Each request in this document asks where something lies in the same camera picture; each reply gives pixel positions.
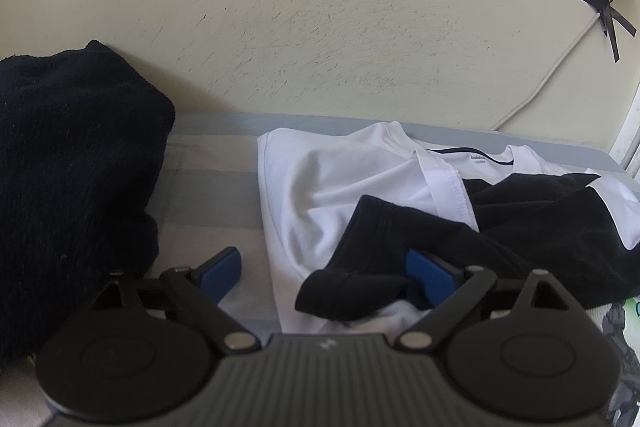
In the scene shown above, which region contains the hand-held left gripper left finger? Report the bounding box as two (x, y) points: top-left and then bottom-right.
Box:
(90, 246), (261, 355)

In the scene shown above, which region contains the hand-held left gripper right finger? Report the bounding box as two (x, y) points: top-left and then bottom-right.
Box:
(397, 248), (573, 354)

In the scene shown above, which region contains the black garment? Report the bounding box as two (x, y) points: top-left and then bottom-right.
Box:
(294, 173), (640, 323)

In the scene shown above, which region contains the white shirt with navy trim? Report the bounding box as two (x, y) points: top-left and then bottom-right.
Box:
(256, 121), (640, 337)

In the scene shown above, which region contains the black knit sweater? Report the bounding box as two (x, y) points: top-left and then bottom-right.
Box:
(0, 39), (177, 368)

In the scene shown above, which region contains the grey patterned cloth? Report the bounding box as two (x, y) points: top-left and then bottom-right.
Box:
(587, 292), (640, 427)

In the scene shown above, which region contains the black tape cross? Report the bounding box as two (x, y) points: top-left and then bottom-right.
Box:
(576, 0), (638, 64)

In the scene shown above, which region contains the white power cable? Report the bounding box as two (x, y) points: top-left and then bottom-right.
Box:
(490, 14), (601, 132)

